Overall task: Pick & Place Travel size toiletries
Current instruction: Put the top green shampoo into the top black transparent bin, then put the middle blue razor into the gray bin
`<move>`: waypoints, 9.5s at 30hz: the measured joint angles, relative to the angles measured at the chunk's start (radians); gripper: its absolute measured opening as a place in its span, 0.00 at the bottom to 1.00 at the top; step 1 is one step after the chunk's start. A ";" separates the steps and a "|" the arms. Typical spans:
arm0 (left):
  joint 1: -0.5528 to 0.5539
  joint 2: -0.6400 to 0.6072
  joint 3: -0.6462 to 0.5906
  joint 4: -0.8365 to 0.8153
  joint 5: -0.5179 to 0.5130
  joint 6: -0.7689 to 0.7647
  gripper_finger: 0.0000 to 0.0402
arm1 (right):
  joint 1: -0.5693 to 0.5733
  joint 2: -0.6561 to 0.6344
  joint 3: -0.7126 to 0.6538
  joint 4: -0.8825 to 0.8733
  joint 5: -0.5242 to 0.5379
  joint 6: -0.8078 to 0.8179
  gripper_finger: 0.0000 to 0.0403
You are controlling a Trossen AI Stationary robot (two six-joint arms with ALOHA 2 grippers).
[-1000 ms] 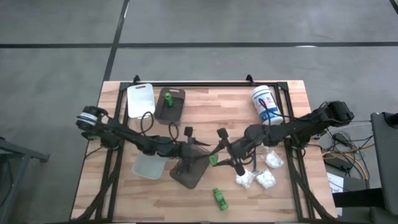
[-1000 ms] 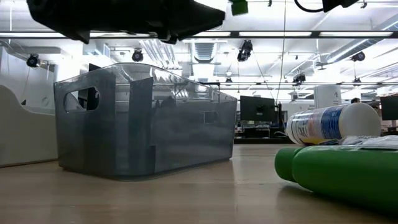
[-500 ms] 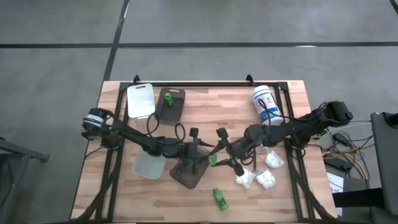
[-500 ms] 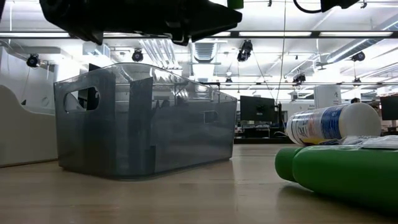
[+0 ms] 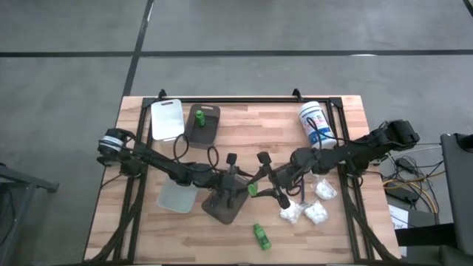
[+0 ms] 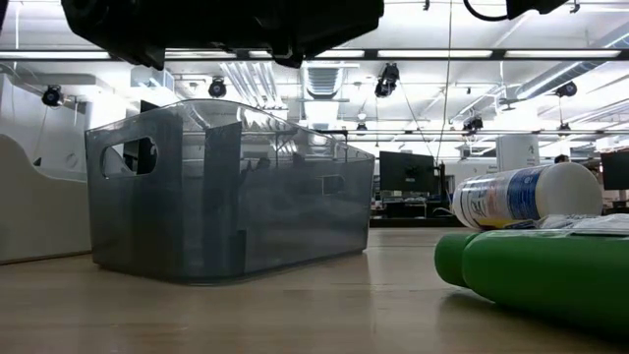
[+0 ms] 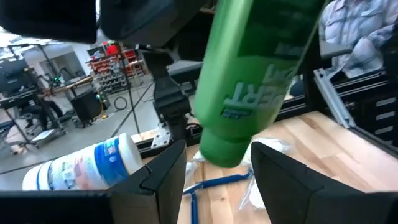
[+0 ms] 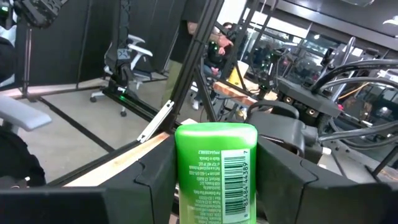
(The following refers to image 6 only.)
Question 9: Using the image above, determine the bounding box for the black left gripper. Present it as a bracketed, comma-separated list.
[267, 0, 385, 69]

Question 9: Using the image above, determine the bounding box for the cotton balls bag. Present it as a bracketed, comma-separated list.
[505, 212, 629, 233]

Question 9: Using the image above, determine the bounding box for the green travel bottle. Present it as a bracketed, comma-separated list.
[433, 228, 629, 340]

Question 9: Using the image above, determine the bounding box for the black computer monitor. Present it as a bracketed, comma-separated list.
[377, 149, 438, 194]
[600, 149, 629, 192]

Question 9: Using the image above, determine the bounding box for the large smoky grey bin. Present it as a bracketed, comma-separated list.
[84, 97, 376, 286]

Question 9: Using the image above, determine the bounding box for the black desk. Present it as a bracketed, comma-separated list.
[369, 191, 458, 228]

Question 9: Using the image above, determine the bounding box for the white pillar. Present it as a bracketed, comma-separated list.
[495, 135, 542, 172]

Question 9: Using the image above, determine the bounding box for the white wipes canister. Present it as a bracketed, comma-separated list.
[450, 160, 604, 232]

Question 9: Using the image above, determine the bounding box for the clear frosted plastic bin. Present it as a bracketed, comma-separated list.
[0, 133, 93, 266]

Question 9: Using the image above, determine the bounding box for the black metal frame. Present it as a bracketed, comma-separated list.
[0, 47, 629, 63]

